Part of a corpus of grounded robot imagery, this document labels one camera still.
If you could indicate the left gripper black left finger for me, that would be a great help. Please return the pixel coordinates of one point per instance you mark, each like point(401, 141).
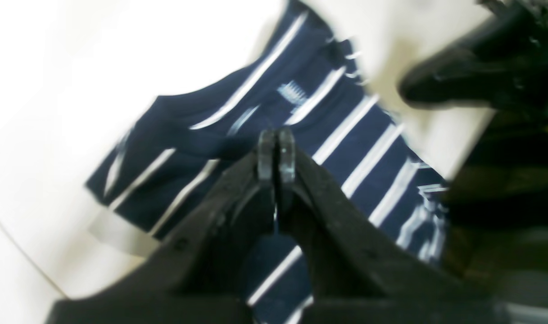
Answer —
point(192, 276)

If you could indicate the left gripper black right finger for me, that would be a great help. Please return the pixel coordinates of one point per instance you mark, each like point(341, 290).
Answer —
point(357, 274)

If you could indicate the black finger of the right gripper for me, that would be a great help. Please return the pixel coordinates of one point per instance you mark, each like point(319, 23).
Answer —
point(502, 63)

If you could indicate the navy white striped t-shirt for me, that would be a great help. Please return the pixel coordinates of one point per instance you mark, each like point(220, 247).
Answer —
point(162, 167)

